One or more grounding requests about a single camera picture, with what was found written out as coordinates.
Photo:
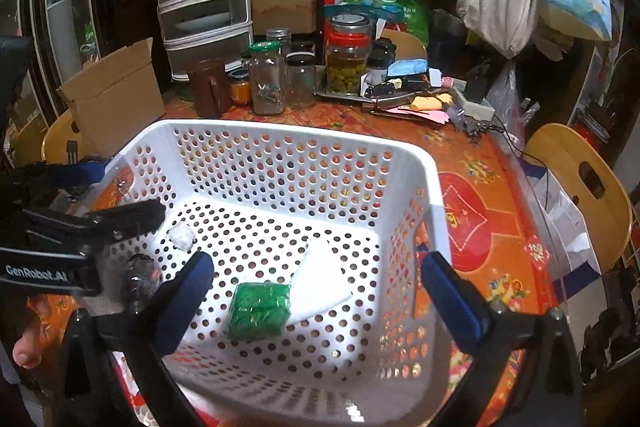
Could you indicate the green lid glass jar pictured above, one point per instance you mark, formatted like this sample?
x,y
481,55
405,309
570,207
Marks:
x,y
266,82

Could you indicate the blue face mask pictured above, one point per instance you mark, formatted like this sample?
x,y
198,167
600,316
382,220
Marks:
x,y
407,68

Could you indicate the wooden chair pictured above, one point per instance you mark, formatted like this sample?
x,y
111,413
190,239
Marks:
x,y
59,142
582,192

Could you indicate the silver lid glass jar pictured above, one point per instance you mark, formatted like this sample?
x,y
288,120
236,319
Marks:
x,y
278,39

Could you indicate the black lid glass jar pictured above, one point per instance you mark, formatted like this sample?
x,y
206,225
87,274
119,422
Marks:
x,y
301,81

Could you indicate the clear plastic bag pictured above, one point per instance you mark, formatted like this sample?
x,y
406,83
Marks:
x,y
505,89

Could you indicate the pink paper sheet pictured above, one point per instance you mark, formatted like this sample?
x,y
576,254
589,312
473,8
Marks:
x,y
431,115

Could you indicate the dark item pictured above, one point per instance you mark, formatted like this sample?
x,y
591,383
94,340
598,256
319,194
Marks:
x,y
140,277

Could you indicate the red patterned tablecloth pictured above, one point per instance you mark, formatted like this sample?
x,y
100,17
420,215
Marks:
x,y
472,217

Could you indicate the metal tray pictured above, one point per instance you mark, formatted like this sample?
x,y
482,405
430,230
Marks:
x,y
345,98

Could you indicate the white perforated plastic basket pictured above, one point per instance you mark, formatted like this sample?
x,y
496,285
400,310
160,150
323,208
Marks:
x,y
300,187

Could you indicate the open cardboard box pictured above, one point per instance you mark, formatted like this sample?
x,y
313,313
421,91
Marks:
x,y
117,104

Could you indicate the small orange jar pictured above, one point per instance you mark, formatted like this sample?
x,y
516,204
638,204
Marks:
x,y
240,90

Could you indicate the large pickle jar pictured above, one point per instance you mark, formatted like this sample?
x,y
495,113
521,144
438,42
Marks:
x,y
348,59

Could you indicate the dark small bottle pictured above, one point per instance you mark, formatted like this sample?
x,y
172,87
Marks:
x,y
382,56

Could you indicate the person's left hand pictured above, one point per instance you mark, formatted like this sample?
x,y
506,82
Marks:
x,y
29,349

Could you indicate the brown cardboard box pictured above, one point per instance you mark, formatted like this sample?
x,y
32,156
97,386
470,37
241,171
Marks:
x,y
283,8

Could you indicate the brown lidded mug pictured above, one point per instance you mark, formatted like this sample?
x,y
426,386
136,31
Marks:
x,y
209,88

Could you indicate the metal pliers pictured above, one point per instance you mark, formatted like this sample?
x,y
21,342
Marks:
x,y
395,99

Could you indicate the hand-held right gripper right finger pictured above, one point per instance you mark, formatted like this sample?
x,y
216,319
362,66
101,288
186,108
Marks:
x,y
452,304

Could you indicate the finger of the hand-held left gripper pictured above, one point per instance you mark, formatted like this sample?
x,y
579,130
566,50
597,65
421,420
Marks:
x,y
82,172
127,219

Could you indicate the white paper bag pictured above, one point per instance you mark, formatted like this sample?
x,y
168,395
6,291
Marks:
x,y
565,227

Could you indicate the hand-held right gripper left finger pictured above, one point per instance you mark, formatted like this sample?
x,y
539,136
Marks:
x,y
189,292

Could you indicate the yellow cloth piece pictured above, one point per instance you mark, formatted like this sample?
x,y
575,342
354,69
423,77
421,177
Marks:
x,y
425,102

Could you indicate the green scrub pad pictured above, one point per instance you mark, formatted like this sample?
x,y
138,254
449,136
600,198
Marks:
x,y
260,309

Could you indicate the small clear plastic packet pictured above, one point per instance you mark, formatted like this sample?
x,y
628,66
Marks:
x,y
181,237

